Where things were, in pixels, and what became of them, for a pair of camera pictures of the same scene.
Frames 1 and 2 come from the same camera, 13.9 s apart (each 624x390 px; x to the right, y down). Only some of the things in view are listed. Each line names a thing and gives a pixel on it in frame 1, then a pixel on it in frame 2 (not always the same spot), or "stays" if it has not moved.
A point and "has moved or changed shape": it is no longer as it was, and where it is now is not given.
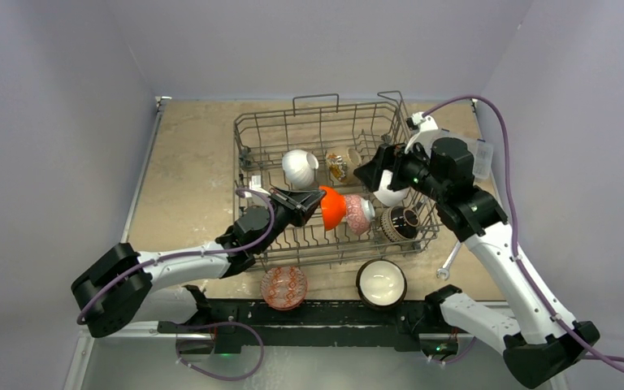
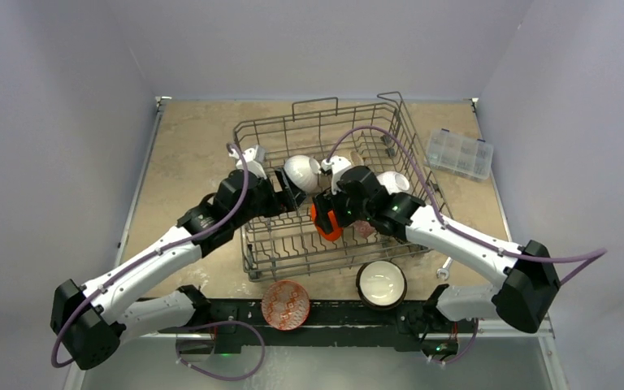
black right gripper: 389,165 → 323,203
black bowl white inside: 381,283 stays
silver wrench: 445,268 stays
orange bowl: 333,206 has moved or changed shape
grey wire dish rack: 320,143 stays
